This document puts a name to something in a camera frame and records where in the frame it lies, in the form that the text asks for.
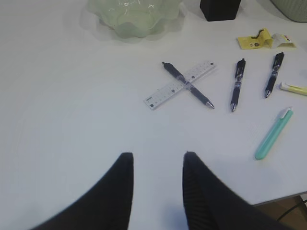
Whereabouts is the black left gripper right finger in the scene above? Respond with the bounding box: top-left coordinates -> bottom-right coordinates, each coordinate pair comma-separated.
182,152 -> 289,230

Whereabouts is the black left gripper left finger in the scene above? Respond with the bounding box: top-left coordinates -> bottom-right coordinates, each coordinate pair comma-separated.
34,152 -> 133,230

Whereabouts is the yellow utility knife pen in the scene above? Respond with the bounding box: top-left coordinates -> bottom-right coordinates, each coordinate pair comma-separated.
279,82 -> 307,96

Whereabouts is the black gel pen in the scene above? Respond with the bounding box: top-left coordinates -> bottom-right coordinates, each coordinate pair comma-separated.
264,52 -> 284,98
231,58 -> 246,112

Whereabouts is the black gel pen right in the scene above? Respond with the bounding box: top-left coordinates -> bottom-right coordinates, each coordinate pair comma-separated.
264,52 -> 284,98

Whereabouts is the black cable on floor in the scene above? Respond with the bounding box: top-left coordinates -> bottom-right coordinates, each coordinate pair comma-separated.
277,198 -> 307,221

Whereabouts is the black square pen holder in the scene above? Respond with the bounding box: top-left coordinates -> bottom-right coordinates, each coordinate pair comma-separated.
200,0 -> 241,22

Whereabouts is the black gel pen middle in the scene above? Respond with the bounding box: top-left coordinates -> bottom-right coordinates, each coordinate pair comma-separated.
231,58 -> 246,112

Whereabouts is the grey-green woven plastic basket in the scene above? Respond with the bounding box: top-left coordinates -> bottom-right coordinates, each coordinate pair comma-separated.
271,0 -> 307,23

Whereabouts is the pale green glass plate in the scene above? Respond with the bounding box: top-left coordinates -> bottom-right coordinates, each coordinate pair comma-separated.
87,0 -> 182,38

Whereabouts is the mint green pen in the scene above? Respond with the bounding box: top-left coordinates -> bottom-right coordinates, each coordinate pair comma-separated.
254,107 -> 294,160

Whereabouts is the clear plastic ruler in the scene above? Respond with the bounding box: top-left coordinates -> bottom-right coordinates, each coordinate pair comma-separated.
144,61 -> 216,110

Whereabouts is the yellow packaging paper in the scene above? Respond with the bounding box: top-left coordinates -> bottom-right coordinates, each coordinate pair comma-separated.
237,28 -> 296,49

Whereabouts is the black pen under ruler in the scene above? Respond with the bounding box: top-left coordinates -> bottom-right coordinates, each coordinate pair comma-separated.
162,62 -> 214,109

